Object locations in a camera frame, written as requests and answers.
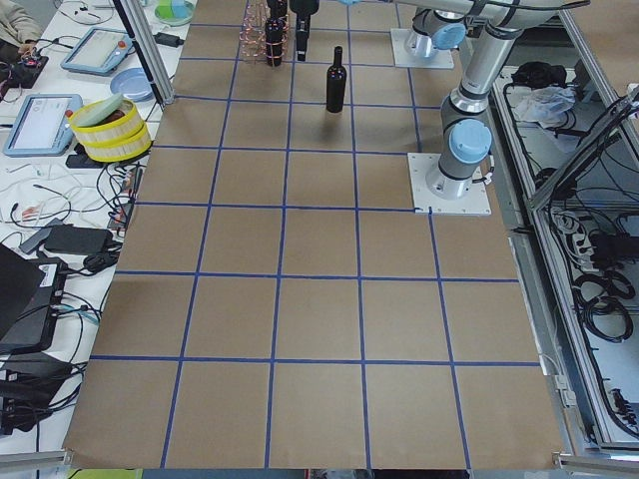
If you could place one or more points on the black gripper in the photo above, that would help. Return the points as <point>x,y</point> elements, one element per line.
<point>302,8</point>

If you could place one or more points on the dark glass wine bottle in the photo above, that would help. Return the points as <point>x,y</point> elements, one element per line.
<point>336,76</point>

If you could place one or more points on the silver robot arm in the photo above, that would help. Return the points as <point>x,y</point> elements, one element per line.
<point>446,29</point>
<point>466,139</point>

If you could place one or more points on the dark wine bottle in rack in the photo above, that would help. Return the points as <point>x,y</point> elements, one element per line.
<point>279,8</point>

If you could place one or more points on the green translucent bowl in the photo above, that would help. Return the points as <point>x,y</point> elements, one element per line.
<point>174,12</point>

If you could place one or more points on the black power brick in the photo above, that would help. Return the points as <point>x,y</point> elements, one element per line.
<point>169,40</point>

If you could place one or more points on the blue plate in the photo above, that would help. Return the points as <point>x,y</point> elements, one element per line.
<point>132,84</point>

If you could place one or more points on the teach pendant far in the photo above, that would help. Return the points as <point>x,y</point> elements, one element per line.
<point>99,52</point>

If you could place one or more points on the teach pendant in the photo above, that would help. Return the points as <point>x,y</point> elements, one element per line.
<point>42,127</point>
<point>99,52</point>

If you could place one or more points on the yellow bamboo steamer stack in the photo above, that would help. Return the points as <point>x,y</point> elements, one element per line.
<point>122,136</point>

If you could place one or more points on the light green plate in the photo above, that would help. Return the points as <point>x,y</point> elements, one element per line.
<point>95,113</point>

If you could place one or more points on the teach pendant near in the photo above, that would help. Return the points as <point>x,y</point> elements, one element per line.
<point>42,127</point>

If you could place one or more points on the black laptop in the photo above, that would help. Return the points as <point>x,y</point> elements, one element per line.
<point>31,290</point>

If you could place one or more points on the copper wire wine rack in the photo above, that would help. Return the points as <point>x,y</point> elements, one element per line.
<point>252,36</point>

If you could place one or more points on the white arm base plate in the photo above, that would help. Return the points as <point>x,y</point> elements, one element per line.
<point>413,50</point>
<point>434,193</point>

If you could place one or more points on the aluminium frame post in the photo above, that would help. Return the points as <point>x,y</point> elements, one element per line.
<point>136,24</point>

